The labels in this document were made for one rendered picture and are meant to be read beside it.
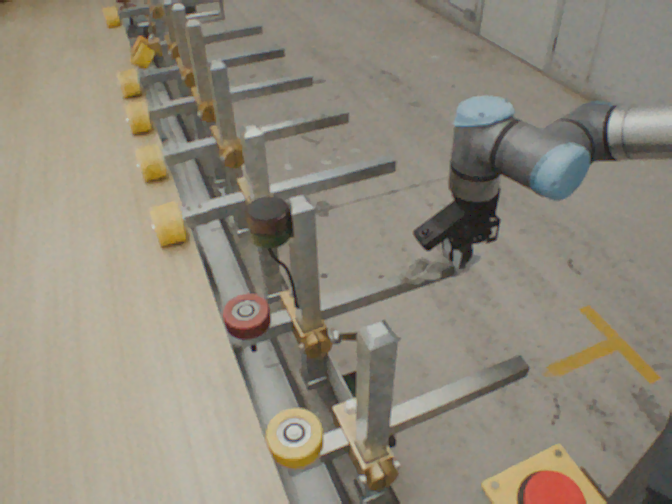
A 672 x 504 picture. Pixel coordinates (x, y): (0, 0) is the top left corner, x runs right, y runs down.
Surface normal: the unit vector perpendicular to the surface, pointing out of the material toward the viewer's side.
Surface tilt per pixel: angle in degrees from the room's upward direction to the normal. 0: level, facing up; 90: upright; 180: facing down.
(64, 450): 0
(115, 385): 0
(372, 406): 90
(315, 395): 0
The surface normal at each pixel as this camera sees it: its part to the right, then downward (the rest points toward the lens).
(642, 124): -0.81, -0.10
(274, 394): -0.02, -0.75
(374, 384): 0.39, 0.61
